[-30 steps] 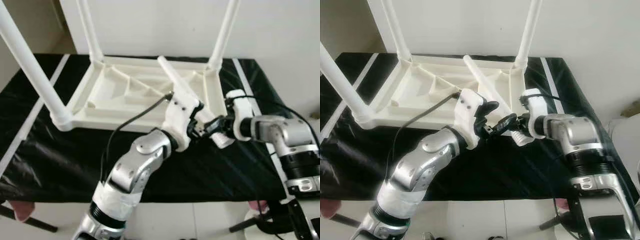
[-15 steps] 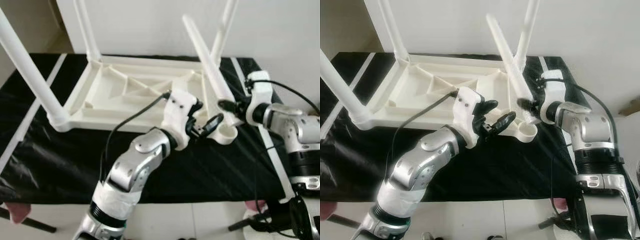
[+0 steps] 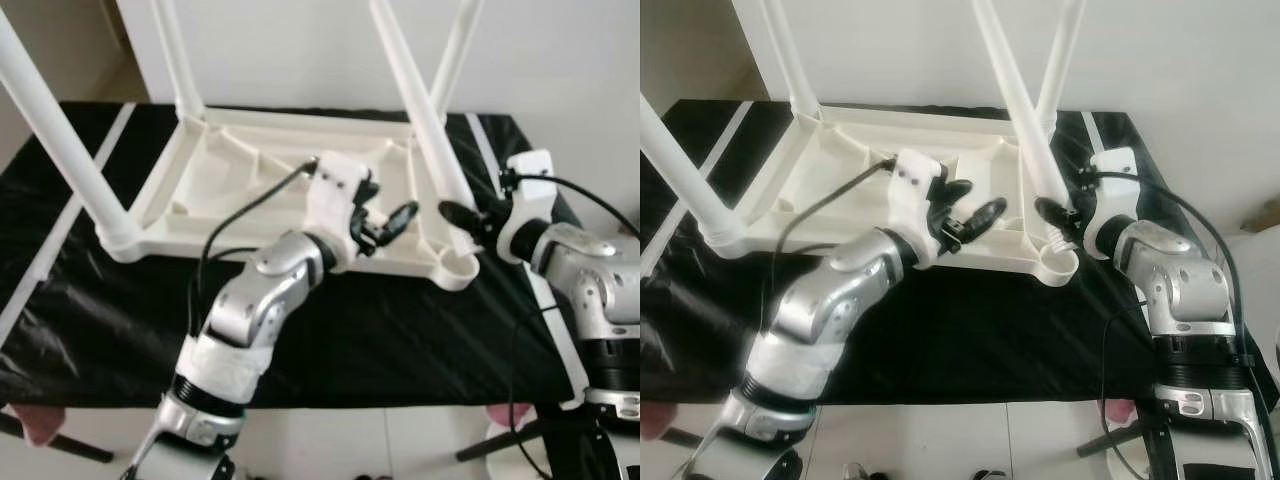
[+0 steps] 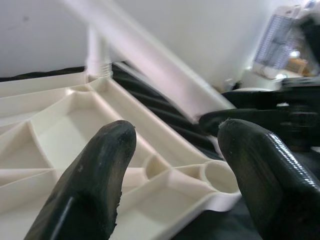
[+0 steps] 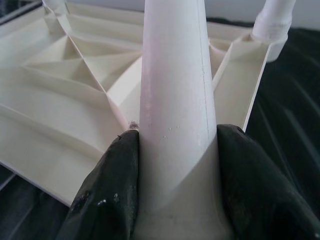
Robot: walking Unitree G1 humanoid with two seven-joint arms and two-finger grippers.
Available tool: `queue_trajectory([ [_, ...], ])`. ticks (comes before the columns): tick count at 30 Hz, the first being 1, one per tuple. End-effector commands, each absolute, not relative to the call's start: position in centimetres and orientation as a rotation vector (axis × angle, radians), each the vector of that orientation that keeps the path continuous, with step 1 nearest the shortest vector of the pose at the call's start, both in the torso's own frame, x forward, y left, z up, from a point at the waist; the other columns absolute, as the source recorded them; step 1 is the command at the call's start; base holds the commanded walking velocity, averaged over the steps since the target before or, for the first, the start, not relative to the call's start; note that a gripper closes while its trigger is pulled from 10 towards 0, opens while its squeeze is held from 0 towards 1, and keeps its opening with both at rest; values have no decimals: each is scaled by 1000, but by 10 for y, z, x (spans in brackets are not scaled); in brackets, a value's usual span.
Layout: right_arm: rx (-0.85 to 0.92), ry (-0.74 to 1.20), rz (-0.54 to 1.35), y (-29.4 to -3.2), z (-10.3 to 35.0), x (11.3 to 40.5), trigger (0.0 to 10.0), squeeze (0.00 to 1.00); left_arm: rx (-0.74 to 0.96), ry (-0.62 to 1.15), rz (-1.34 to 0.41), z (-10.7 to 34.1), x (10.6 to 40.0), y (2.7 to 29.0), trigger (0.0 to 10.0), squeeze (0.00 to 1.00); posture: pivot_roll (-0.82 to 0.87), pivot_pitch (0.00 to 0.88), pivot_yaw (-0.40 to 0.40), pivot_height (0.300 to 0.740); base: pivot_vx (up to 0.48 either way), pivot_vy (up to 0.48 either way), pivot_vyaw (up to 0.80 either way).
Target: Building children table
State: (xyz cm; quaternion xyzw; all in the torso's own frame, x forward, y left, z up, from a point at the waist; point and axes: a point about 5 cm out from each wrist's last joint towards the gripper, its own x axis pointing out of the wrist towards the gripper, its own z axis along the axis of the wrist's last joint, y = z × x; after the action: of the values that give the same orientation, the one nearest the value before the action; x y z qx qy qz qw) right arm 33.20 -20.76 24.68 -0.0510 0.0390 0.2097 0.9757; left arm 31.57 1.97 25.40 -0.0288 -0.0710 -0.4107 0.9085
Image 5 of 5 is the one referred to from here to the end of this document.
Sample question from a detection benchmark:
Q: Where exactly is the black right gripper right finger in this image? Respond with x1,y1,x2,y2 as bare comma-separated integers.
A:
216,123,320,240

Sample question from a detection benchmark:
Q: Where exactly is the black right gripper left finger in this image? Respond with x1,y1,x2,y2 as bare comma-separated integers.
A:
56,129,141,240

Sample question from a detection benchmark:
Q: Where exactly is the white plastic table top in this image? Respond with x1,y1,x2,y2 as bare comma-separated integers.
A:
0,0,287,207

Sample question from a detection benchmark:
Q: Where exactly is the white plastic table leg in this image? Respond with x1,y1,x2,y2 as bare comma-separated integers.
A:
251,0,297,41
131,0,237,240
41,0,70,16

